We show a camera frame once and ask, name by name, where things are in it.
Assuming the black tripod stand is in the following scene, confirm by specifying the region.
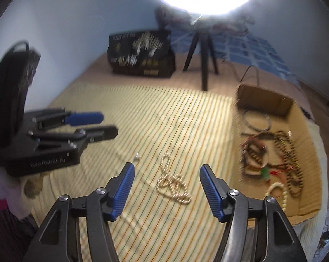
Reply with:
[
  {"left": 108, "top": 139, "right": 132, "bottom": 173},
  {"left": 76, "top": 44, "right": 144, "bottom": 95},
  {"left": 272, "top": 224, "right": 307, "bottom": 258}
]
[{"left": 183, "top": 18, "right": 219, "bottom": 92}]

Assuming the brown wooden bead necklace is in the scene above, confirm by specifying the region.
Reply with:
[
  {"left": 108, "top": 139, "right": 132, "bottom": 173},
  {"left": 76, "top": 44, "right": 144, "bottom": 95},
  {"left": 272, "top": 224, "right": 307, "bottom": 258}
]
[{"left": 256, "top": 129, "right": 304, "bottom": 196}]

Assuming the white pearl necklace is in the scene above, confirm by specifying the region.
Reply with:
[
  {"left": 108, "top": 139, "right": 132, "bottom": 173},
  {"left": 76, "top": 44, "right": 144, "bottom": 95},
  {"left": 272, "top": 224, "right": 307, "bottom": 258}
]
[{"left": 156, "top": 152, "right": 192, "bottom": 205}]

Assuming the black snack bag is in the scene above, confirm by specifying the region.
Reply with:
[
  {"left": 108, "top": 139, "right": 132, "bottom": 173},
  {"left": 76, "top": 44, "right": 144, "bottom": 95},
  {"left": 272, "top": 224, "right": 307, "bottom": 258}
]
[{"left": 107, "top": 30, "right": 176, "bottom": 78}]

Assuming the black bangle ring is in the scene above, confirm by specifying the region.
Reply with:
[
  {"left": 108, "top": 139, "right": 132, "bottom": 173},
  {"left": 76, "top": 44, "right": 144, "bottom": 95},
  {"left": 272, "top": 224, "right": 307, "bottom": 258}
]
[{"left": 242, "top": 108, "right": 272, "bottom": 132}]

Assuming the cream bead bracelet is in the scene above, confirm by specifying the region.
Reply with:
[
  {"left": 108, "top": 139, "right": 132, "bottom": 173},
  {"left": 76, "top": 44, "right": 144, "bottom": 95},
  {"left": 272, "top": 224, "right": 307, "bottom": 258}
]
[{"left": 265, "top": 182, "right": 289, "bottom": 212}]

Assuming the blue checkered bed sheet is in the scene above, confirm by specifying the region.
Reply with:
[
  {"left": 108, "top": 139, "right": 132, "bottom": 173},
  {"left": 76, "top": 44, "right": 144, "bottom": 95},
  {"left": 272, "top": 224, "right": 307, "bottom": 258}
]
[{"left": 169, "top": 28, "right": 300, "bottom": 86}]

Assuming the yellow striped cloth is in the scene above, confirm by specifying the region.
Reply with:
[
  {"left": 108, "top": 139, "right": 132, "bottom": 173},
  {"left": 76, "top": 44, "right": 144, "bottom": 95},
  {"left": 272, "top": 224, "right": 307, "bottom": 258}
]
[{"left": 32, "top": 82, "right": 242, "bottom": 261}]

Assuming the black power cable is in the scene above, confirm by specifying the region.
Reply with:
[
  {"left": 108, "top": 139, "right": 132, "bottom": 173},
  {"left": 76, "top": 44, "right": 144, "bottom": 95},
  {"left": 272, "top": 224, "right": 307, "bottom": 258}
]
[{"left": 221, "top": 58, "right": 263, "bottom": 86}]

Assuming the floral folded quilt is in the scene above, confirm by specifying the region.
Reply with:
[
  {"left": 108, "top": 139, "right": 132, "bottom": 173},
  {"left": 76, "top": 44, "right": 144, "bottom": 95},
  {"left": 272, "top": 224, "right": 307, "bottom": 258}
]
[{"left": 154, "top": 5, "right": 255, "bottom": 35}]

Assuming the gloved left hand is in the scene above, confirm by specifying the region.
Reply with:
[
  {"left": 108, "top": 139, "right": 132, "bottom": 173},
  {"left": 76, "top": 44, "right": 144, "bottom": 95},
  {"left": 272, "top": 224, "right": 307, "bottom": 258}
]
[{"left": 0, "top": 167, "right": 50, "bottom": 219}]

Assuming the green jade pendant red cord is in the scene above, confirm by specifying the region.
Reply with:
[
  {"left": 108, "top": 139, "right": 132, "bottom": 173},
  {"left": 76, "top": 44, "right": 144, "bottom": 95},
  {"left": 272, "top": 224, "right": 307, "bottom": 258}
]
[{"left": 260, "top": 165, "right": 288, "bottom": 182}]

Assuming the cardboard box tray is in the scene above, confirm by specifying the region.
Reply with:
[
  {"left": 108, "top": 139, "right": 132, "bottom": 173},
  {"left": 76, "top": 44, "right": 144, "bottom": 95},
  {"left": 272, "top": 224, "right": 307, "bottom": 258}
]
[{"left": 235, "top": 84, "right": 322, "bottom": 225}]

